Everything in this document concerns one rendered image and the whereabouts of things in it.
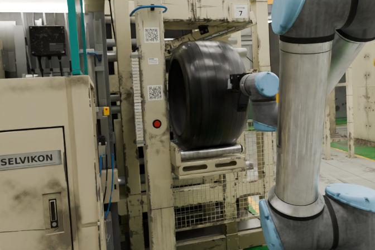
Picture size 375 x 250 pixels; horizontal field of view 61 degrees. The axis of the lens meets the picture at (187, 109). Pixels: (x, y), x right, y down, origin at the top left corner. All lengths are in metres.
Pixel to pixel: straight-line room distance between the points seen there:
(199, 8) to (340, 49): 1.28
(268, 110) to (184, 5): 1.04
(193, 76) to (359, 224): 0.90
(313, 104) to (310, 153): 0.13
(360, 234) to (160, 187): 1.00
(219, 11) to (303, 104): 1.39
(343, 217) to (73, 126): 0.75
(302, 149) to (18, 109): 0.67
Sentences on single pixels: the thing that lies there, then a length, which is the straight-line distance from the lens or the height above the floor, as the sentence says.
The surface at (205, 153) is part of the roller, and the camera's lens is 1.65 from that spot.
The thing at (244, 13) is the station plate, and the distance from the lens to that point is 2.14.
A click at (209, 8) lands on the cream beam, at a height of 1.72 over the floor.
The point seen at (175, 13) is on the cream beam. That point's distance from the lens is 2.00.
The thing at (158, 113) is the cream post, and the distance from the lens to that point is 1.65.
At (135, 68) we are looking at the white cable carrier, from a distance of 1.65.
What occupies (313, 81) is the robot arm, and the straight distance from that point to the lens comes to 0.76.
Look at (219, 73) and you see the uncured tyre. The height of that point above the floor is 1.29.
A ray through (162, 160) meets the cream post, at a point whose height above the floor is 0.87.
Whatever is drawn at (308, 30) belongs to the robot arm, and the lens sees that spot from 0.72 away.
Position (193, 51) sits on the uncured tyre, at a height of 1.41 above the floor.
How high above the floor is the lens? 1.21
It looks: 3 degrees down
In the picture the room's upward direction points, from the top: 3 degrees counter-clockwise
